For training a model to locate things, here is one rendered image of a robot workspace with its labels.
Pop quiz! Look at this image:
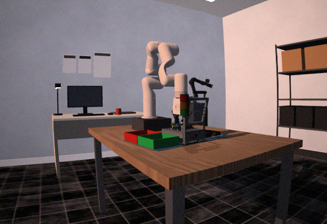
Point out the red bin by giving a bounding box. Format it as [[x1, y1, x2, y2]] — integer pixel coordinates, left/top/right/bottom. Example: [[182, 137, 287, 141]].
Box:
[[124, 130, 160, 144]]

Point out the green bin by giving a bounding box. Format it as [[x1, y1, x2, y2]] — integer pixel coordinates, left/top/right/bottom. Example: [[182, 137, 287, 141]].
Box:
[[137, 133, 179, 150]]

